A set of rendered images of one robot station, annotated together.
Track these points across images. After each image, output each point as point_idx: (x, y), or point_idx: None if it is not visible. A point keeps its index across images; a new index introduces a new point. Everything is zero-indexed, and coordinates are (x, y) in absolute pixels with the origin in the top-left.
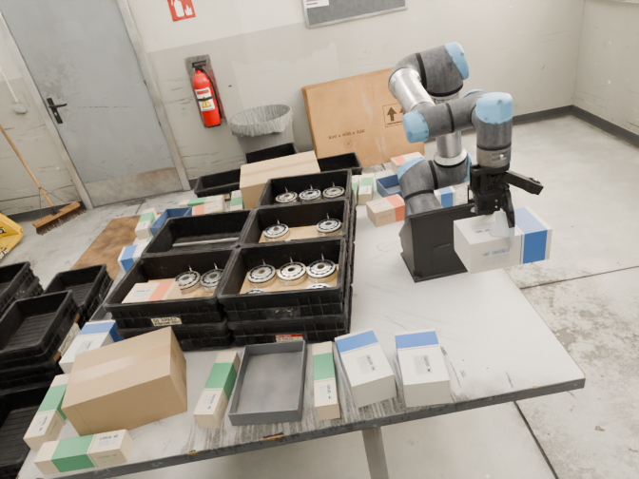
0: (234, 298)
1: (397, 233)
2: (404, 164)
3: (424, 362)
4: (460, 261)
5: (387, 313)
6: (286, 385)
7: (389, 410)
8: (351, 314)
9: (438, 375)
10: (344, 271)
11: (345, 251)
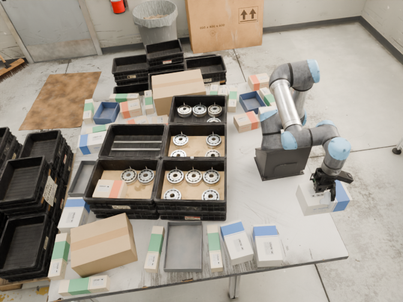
0: (164, 202)
1: (252, 139)
2: (265, 114)
3: (269, 247)
4: (289, 172)
5: (246, 202)
6: (192, 248)
7: (248, 268)
8: None
9: (277, 256)
10: None
11: None
